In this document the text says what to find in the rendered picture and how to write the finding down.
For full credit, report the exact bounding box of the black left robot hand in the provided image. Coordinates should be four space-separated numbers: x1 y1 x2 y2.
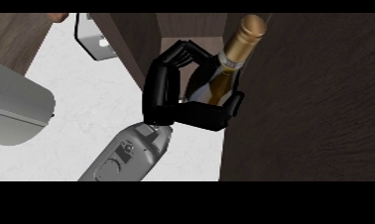
141 39 246 133

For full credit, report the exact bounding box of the gold-necked wine bottle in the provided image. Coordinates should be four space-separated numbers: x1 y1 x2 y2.
183 14 268 107

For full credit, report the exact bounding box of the brown wooden cabinet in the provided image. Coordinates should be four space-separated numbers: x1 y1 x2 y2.
90 12 231 102

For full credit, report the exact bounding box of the dark wooden cabinet door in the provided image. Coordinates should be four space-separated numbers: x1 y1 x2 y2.
217 12 375 182

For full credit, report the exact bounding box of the small tan object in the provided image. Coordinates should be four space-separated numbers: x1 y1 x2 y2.
47 12 70 23

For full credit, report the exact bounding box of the brown wooden panel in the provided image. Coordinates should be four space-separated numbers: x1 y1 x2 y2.
0 12 54 77

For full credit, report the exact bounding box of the silver metal bracket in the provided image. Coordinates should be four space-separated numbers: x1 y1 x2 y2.
73 12 118 62

